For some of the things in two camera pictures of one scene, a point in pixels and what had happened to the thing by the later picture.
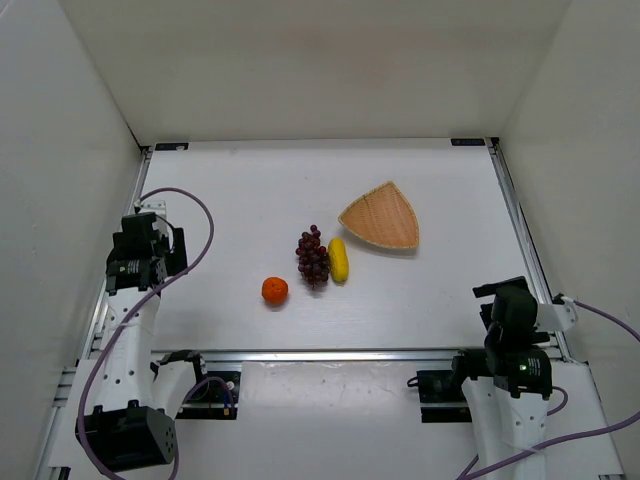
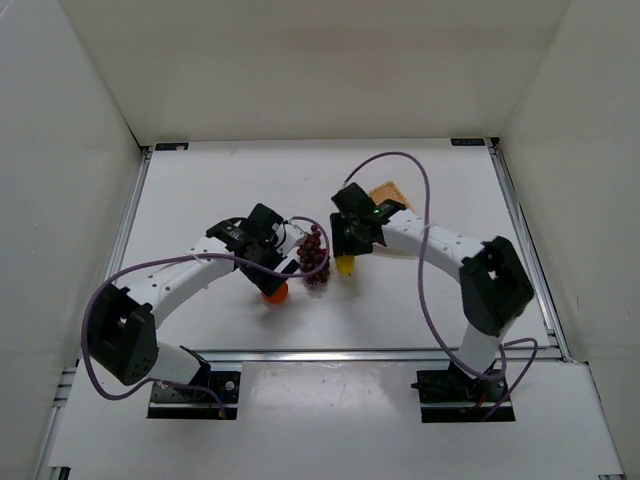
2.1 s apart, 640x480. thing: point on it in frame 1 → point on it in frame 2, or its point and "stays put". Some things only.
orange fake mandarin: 274,290 stays put
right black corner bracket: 467,141 stays put
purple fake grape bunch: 313,261 stays put
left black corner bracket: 171,146 stays put
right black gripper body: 486,311 → 345,245
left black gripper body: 176,248 → 272,276
